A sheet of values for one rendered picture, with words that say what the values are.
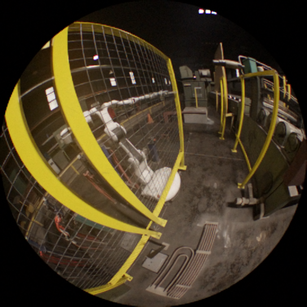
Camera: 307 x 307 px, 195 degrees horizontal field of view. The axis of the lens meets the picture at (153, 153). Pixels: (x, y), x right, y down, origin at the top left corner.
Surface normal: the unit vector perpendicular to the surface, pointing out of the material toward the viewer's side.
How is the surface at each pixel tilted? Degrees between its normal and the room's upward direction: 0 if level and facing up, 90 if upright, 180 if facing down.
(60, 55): 90
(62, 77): 90
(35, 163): 90
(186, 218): 0
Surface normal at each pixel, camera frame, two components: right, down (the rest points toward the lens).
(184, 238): -0.22, -0.77
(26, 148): 0.87, 0.11
